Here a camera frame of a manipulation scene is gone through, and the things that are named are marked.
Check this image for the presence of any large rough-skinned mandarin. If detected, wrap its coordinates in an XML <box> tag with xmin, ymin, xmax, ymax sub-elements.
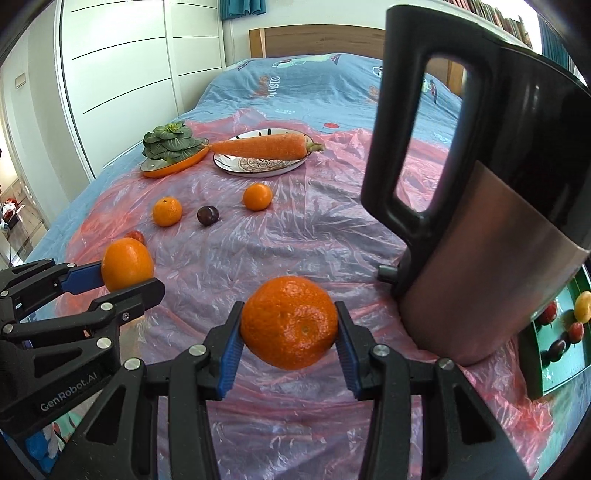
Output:
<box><xmin>240</xmin><ymin>276</ymin><xmax>339</xmax><ymax>371</ymax></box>

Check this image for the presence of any green tray box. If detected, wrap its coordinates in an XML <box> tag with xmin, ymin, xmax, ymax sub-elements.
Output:
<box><xmin>517</xmin><ymin>265</ymin><xmax>591</xmax><ymax>400</ymax></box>

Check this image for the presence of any pink plastic sheet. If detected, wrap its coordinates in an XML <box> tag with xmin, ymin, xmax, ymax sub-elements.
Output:
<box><xmin>55</xmin><ymin>108</ymin><xmax>555</xmax><ymax>480</ymax></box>

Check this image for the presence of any green bok choy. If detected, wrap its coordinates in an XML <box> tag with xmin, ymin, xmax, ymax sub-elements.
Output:
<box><xmin>141</xmin><ymin>121</ymin><xmax>201</xmax><ymax>163</ymax></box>

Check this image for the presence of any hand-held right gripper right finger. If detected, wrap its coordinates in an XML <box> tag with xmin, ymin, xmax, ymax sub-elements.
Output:
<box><xmin>333</xmin><ymin>301</ymin><xmax>532</xmax><ymax>480</ymax></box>

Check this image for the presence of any black and steel electric kettle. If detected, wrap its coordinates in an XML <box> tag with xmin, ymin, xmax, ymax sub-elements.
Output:
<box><xmin>360</xmin><ymin>4</ymin><xmax>591</xmax><ymax>367</ymax></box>

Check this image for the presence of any smooth orange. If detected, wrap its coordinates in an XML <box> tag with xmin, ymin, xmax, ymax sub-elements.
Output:
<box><xmin>152</xmin><ymin>196</ymin><xmax>183</xmax><ymax>228</ymax></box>
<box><xmin>243</xmin><ymin>183</ymin><xmax>273</xmax><ymax>212</ymax></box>
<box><xmin>100</xmin><ymin>237</ymin><xmax>155</xmax><ymax>292</ymax></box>

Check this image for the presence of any wooden headboard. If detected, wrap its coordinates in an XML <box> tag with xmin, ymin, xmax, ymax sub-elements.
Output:
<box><xmin>248</xmin><ymin>28</ymin><xmax>467</xmax><ymax>97</ymax></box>

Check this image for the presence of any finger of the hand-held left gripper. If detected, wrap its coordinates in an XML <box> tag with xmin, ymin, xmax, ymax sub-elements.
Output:
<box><xmin>0</xmin><ymin>258</ymin><xmax>106</xmax><ymax>324</ymax></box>
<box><xmin>0</xmin><ymin>277</ymin><xmax>165</xmax><ymax>352</ymax></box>

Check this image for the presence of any teal curtain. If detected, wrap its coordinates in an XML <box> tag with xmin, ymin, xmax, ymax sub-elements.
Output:
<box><xmin>219</xmin><ymin>0</ymin><xmax>269</xmax><ymax>21</ymax></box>
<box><xmin>537</xmin><ymin>21</ymin><xmax>578</xmax><ymax>75</ymax></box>

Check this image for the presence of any white wardrobe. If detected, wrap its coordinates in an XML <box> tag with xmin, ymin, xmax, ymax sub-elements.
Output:
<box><xmin>53</xmin><ymin>0</ymin><xmax>227</xmax><ymax>178</ymax></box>

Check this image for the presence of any row of books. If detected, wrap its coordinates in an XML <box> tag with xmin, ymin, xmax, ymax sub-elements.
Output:
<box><xmin>455</xmin><ymin>0</ymin><xmax>534</xmax><ymax>49</ymax></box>

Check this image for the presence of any orange oval plate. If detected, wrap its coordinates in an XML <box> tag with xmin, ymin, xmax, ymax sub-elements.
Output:
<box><xmin>140</xmin><ymin>137</ymin><xmax>209</xmax><ymax>179</ymax></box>

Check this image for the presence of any white patterned plate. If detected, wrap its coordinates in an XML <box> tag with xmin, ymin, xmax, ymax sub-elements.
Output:
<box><xmin>213</xmin><ymin>128</ymin><xmax>315</xmax><ymax>178</ymax></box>

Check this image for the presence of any carrot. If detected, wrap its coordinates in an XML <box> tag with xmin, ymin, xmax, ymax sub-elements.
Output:
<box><xmin>203</xmin><ymin>134</ymin><xmax>326</xmax><ymax>161</ymax></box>

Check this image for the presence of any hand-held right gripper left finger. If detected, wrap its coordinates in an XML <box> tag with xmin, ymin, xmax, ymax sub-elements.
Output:
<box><xmin>69</xmin><ymin>301</ymin><xmax>245</xmax><ymax>480</ymax></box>

